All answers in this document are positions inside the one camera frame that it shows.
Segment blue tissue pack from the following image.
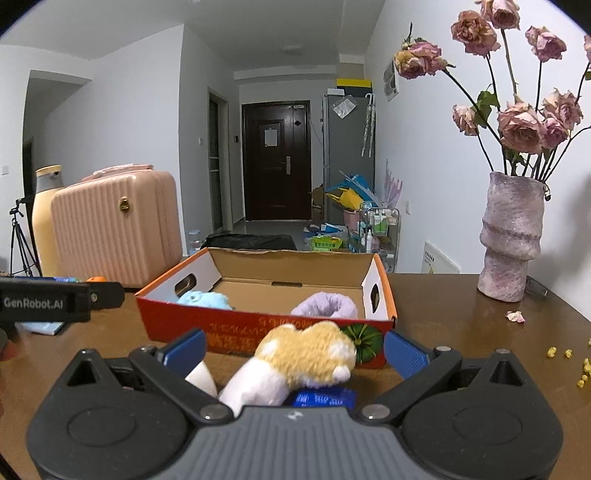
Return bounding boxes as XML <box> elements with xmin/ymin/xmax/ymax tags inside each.
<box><xmin>291</xmin><ymin>388</ymin><xmax>358</xmax><ymax>409</ymax></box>

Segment purple textured vase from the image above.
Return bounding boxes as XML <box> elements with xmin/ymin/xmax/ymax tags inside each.
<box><xmin>477</xmin><ymin>172</ymin><xmax>546</xmax><ymax>303</ymax></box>

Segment white wall panel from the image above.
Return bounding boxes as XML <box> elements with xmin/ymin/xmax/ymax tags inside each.
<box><xmin>383</xmin><ymin>60</ymin><xmax>399</xmax><ymax>102</ymax></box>

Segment grey refrigerator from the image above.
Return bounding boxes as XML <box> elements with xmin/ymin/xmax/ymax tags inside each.
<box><xmin>322</xmin><ymin>92</ymin><xmax>376</xmax><ymax>227</ymax></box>

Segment dark wooden door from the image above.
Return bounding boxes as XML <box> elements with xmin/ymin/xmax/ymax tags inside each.
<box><xmin>241</xmin><ymin>100</ymin><xmax>311</xmax><ymax>221</ymax></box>

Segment blue plush toy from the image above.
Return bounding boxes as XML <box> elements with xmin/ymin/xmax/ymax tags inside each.
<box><xmin>177</xmin><ymin>291</ymin><xmax>233</xmax><ymax>311</ymax></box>

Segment bunch of dried pink roses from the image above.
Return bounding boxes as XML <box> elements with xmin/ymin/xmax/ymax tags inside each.
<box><xmin>394</xmin><ymin>0</ymin><xmax>591</xmax><ymax>181</ymax></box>

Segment orange cardboard box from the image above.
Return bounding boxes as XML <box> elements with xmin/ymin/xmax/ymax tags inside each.
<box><xmin>135</xmin><ymin>247</ymin><xmax>398</xmax><ymax>370</ymax></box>

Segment white board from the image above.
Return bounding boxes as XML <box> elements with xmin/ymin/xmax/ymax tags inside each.
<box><xmin>422</xmin><ymin>241</ymin><xmax>461</xmax><ymax>274</ymax></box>

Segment side door frame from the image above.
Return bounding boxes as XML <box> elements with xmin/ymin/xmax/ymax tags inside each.
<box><xmin>208</xmin><ymin>91</ymin><xmax>230</xmax><ymax>232</ymax></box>

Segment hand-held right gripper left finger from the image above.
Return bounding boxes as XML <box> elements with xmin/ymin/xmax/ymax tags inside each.
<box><xmin>65</xmin><ymin>329</ymin><xmax>236</xmax><ymax>425</ymax></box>

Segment yellow crumbs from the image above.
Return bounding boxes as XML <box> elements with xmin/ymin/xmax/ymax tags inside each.
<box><xmin>546</xmin><ymin>339</ymin><xmax>591</xmax><ymax>388</ymax></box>

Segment purple wall decoration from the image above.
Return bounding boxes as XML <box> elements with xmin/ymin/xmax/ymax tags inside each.
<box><xmin>385</xmin><ymin>159</ymin><xmax>403</xmax><ymax>208</ymax></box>

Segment black tripod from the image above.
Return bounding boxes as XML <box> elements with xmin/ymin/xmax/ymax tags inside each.
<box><xmin>9</xmin><ymin>196</ymin><xmax>42</xmax><ymax>278</ymax></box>

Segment black bag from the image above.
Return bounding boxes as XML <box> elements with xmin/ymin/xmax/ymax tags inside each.
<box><xmin>202</xmin><ymin>233</ymin><xmax>297</xmax><ymax>251</ymax></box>

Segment pink folded cloth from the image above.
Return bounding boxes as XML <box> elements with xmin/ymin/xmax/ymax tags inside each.
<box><xmin>81</xmin><ymin>163</ymin><xmax>154</xmax><ymax>182</ymax></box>

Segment yellow and black box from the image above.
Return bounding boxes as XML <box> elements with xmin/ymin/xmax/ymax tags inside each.
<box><xmin>336</xmin><ymin>78</ymin><xmax>373</xmax><ymax>95</ymax></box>

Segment green packet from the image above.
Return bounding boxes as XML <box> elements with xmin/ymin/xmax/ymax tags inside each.
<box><xmin>311</xmin><ymin>235</ymin><xmax>345</xmax><ymax>252</ymax></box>

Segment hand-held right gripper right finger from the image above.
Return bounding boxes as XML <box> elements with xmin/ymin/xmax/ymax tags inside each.
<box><xmin>353</xmin><ymin>330</ymin><xmax>528</xmax><ymax>425</ymax></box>

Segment large yellow bottle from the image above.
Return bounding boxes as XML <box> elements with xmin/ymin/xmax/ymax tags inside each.
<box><xmin>31</xmin><ymin>165</ymin><xmax>64</xmax><ymax>278</ymax></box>

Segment black wire object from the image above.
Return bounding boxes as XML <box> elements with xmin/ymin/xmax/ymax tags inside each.
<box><xmin>524</xmin><ymin>274</ymin><xmax>550</xmax><ymax>298</ymax></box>

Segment white folded umbrella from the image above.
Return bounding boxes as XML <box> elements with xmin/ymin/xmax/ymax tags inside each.
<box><xmin>361</xmin><ymin>92</ymin><xmax>376</xmax><ymax>159</ymax></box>

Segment metal trolley cart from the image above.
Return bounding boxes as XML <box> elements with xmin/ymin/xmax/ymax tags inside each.
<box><xmin>358</xmin><ymin>208</ymin><xmax>402</xmax><ymax>273</ymax></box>

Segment lavender fluffy plush ring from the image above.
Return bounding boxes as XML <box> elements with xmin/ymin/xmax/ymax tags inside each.
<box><xmin>291</xmin><ymin>292</ymin><xmax>358</xmax><ymax>320</ymax></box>

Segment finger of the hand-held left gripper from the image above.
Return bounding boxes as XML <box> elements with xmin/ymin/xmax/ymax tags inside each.
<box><xmin>89</xmin><ymin>282</ymin><xmax>126</xmax><ymax>311</ymax></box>

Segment yellow and white plush toy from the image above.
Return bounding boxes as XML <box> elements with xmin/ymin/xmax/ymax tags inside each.
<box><xmin>185</xmin><ymin>322</ymin><xmax>357</xmax><ymax>409</ymax></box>

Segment light blue book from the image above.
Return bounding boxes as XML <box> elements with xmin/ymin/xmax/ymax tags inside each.
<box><xmin>21</xmin><ymin>322</ymin><xmax>65</xmax><ymax>335</ymax></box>

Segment pink suitcase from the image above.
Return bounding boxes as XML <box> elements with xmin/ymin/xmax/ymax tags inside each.
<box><xmin>50</xmin><ymin>170</ymin><xmax>183</xmax><ymax>289</ymax></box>

